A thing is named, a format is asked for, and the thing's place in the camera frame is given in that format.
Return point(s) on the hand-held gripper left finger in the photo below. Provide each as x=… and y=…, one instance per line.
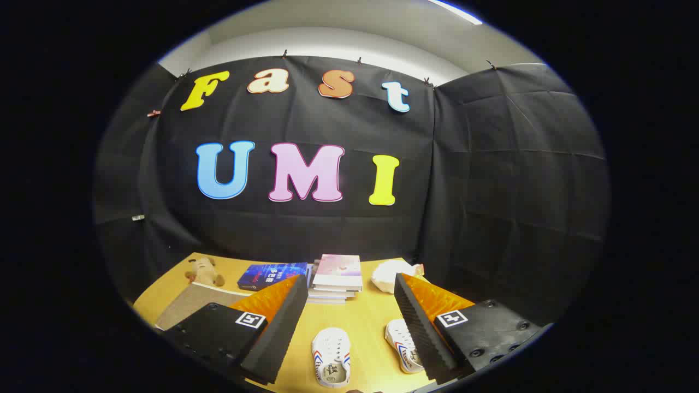
x=278, y=333

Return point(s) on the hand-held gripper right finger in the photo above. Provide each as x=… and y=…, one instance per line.
x=420, y=333

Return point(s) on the white canvas shoe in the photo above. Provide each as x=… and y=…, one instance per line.
x=401, y=341
x=330, y=355

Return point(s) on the brown fabric storage box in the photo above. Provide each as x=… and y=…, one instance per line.
x=188, y=305

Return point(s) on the light blue cover book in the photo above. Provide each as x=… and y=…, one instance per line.
x=326, y=299

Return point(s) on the dark blue book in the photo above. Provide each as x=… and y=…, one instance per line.
x=270, y=274

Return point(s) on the grey cover book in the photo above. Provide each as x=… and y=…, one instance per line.
x=330, y=293

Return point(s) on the white plush toy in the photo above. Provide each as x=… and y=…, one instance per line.
x=390, y=274

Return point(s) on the pink cover book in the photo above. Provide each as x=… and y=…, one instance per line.
x=338, y=270

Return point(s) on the beige plush dog toy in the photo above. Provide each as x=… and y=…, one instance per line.
x=205, y=270

